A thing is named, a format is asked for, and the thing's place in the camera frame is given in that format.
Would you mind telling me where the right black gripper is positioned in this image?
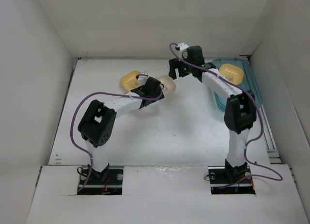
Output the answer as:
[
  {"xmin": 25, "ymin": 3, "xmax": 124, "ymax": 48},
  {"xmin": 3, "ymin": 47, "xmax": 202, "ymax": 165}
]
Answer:
[{"xmin": 170, "ymin": 54, "xmax": 195, "ymax": 79}]

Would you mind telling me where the cream panda plate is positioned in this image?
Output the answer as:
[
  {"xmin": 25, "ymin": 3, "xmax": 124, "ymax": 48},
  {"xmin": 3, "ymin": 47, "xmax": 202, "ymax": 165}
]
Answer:
[{"xmin": 156, "ymin": 75, "xmax": 176, "ymax": 97}]

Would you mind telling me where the yellow panda plate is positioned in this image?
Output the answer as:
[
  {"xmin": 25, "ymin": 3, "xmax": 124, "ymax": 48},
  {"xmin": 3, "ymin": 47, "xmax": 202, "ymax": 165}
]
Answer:
[
  {"xmin": 219, "ymin": 63, "xmax": 244, "ymax": 85},
  {"xmin": 120, "ymin": 71, "xmax": 140, "ymax": 92}
]

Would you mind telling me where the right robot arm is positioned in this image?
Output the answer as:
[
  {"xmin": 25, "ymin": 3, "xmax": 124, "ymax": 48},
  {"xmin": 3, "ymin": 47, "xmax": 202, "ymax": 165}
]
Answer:
[{"xmin": 169, "ymin": 43, "xmax": 257, "ymax": 182}]

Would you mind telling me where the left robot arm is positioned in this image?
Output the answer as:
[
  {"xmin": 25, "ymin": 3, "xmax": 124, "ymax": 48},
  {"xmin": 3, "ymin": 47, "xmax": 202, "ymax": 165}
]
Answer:
[{"xmin": 77, "ymin": 74, "xmax": 175, "ymax": 184}]

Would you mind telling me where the teal plastic bin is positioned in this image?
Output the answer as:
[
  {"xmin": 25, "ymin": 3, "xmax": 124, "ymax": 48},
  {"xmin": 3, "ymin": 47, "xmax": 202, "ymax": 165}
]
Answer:
[{"xmin": 210, "ymin": 58, "xmax": 264, "ymax": 113}]

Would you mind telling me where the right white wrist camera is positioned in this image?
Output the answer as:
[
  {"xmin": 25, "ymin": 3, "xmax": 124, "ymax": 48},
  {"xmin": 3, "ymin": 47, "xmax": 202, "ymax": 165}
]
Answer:
[{"xmin": 175, "ymin": 43, "xmax": 189, "ymax": 57}]

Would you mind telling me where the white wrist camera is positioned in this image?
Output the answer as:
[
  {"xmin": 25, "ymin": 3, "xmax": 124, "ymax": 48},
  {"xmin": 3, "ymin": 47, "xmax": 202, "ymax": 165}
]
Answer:
[
  {"xmin": 136, "ymin": 73, "xmax": 148, "ymax": 80},
  {"xmin": 175, "ymin": 43, "xmax": 189, "ymax": 57}
]

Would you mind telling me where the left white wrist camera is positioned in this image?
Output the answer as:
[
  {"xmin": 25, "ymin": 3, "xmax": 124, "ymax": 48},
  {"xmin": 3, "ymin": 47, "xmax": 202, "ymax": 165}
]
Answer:
[{"xmin": 136, "ymin": 73, "xmax": 148, "ymax": 80}]

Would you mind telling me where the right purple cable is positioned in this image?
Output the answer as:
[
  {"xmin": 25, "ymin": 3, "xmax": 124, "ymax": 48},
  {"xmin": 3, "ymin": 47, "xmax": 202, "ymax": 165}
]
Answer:
[{"xmin": 169, "ymin": 42, "xmax": 283, "ymax": 189}]

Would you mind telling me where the purple cable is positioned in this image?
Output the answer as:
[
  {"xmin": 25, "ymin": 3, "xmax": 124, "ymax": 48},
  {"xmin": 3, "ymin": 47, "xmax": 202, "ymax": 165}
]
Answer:
[
  {"xmin": 69, "ymin": 74, "xmax": 165, "ymax": 192},
  {"xmin": 169, "ymin": 42, "xmax": 283, "ymax": 189}
]

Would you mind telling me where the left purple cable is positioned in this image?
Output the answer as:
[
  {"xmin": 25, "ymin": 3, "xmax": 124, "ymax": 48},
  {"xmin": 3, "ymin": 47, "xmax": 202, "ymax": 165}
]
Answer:
[{"xmin": 69, "ymin": 74, "xmax": 165, "ymax": 192}]

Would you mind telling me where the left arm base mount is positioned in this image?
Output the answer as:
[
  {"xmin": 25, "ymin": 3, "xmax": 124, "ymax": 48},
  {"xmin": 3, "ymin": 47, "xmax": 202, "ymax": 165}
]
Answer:
[{"xmin": 77, "ymin": 165, "xmax": 124, "ymax": 195}]

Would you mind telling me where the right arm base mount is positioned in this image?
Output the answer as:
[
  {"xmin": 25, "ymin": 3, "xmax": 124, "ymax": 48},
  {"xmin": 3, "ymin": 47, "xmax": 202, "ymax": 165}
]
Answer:
[{"xmin": 204, "ymin": 161, "xmax": 256, "ymax": 195}]

